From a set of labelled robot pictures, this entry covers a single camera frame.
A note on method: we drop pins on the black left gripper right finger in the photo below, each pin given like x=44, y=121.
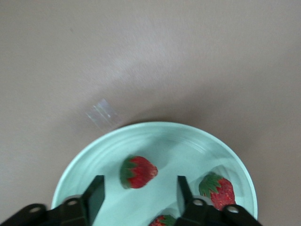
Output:
x=202, y=215

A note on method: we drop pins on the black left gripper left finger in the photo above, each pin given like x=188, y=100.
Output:
x=70, y=214

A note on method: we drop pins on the red strawberry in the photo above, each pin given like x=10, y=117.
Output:
x=141, y=173
x=222, y=191
x=162, y=221

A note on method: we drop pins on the light green round plate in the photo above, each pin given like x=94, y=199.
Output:
x=164, y=146

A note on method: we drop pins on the clear tape piece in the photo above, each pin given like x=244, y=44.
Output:
x=102, y=114

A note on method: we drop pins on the brown table cover sheet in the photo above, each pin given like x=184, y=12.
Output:
x=188, y=58

